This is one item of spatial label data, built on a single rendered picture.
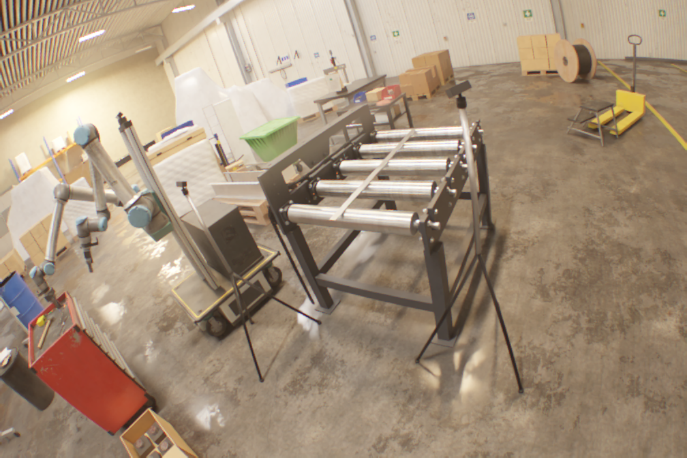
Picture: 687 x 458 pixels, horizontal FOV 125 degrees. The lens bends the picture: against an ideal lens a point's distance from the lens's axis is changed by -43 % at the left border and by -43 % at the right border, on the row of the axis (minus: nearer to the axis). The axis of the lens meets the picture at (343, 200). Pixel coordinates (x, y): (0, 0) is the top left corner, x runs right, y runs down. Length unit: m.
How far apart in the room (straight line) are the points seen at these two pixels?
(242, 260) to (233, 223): 0.32
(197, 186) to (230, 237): 2.88
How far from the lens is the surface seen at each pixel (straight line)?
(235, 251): 2.53
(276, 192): 1.90
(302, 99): 8.93
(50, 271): 2.54
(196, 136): 5.24
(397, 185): 1.74
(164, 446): 2.20
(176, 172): 5.19
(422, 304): 1.83
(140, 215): 2.00
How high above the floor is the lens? 1.69
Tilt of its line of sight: 27 degrees down
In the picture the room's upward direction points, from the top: 19 degrees counter-clockwise
